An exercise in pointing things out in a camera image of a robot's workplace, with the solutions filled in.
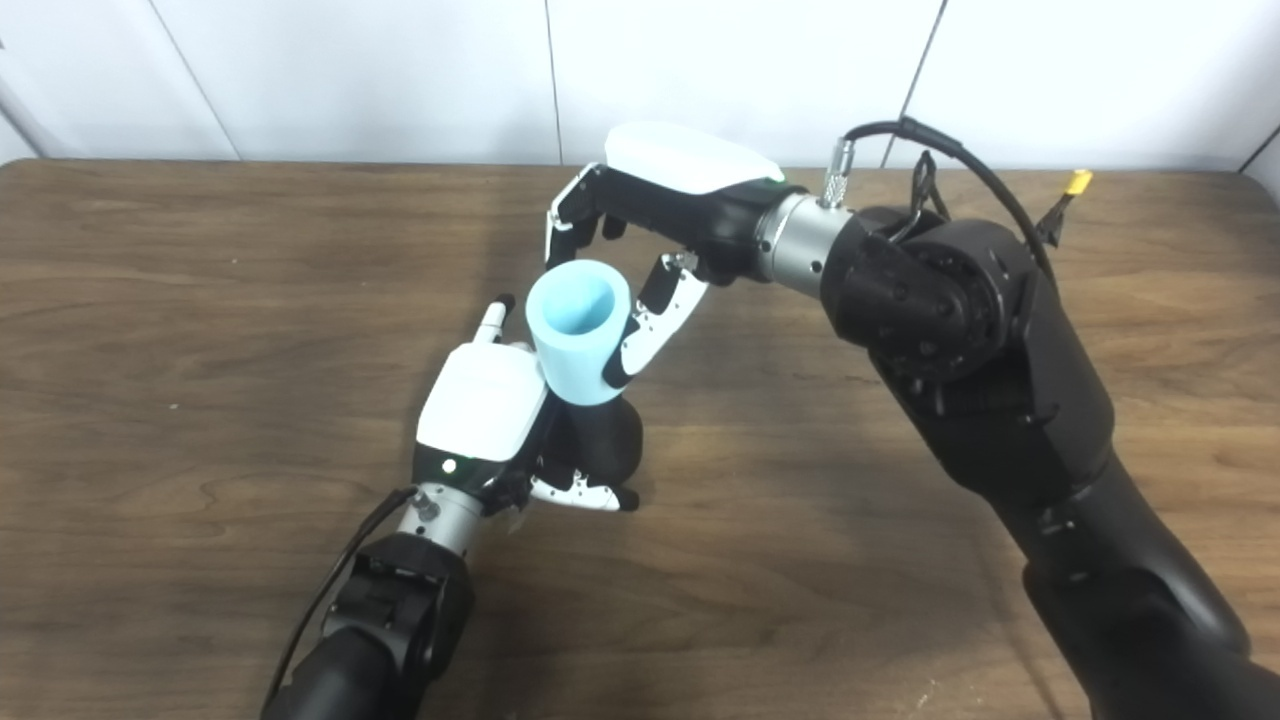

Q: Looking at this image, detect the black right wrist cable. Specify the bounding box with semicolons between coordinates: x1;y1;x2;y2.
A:
820;117;1061;291

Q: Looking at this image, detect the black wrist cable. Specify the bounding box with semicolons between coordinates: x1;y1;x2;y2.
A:
820;117;1061;291
262;485;416;706

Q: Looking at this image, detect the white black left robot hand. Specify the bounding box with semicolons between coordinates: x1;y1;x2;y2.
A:
413;293;641;513

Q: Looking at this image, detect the black funnel-shaped nozzle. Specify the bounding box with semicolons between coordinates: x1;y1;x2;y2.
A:
545;395;646;491

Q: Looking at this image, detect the light-blue short hose cylinder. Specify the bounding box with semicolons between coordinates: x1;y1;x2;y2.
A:
525;260;633;407

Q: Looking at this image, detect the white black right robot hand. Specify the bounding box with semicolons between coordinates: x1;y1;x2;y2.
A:
543;121;811;391

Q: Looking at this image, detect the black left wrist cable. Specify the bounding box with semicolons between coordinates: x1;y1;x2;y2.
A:
262;485;416;706

